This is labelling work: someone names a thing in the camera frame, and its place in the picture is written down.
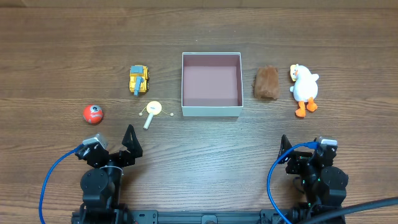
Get yellow toy truck grey cannon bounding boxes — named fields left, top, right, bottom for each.
left=129, top=65, right=150, bottom=96

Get white plush duck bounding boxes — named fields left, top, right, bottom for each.
left=289, top=64, right=320, bottom=118

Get brown furry plush toy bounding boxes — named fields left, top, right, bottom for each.
left=253, top=65, right=280, bottom=100

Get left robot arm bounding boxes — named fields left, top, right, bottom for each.
left=75, top=124, right=143, bottom=211

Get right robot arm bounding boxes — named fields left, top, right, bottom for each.
left=279, top=137, right=348, bottom=222

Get yellow rattle drum toy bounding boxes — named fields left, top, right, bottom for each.
left=139, top=101, right=174, bottom=130

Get red ball toy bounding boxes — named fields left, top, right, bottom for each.
left=83, top=105, right=104, bottom=124

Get white cardboard box pink inside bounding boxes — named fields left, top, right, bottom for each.
left=181, top=52, right=243, bottom=117

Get blue left cable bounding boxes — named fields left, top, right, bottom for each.
left=38, top=143, right=85, bottom=224

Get blue cable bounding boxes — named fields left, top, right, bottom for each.
left=266, top=141, right=320, bottom=224
left=38, top=143, right=85, bottom=224

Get blue right cable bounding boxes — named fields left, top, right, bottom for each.
left=266, top=141, right=320, bottom=224

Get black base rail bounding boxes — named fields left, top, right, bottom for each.
left=70, top=209, right=346, bottom=224

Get thick black cable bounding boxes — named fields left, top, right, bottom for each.
left=303, top=196, right=398, bottom=224

